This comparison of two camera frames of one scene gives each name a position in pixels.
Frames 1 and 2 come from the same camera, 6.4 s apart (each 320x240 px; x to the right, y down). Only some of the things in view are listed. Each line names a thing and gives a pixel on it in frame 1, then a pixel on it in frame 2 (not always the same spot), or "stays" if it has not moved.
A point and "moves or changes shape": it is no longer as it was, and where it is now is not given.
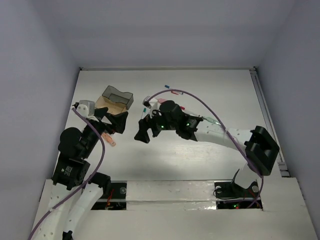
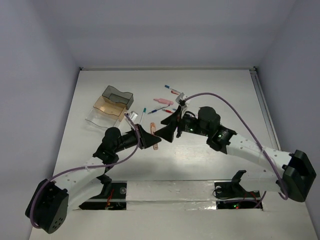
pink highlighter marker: x=160 y=100 stays
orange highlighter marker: x=108 y=138 moves or changes shape
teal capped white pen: x=144 y=112 stays
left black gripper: x=118 y=120 to x=146 y=139
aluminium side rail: x=283 y=166 stays
